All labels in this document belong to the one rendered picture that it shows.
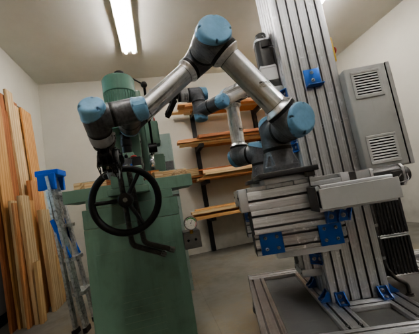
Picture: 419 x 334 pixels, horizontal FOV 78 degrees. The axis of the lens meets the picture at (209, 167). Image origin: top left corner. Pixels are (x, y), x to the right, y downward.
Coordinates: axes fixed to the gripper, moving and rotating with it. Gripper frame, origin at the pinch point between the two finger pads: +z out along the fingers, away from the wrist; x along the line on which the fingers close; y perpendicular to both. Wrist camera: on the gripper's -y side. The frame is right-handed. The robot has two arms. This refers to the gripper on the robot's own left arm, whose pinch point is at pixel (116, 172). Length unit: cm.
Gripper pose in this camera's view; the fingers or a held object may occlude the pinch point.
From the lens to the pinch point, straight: 107.5
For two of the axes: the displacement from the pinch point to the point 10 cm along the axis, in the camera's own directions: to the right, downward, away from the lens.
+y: 2.4, 7.8, -5.9
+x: 9.7, -1.4, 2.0
